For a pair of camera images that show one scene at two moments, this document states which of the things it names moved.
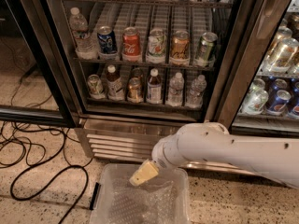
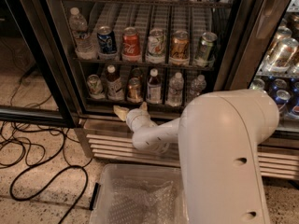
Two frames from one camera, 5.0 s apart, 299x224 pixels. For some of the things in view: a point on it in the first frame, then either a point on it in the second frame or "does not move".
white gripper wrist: [160, 157] to [135, 115]
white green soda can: [156, 46] does not move
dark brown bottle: [135, 90] does not move
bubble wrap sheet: [151, 203] does not move
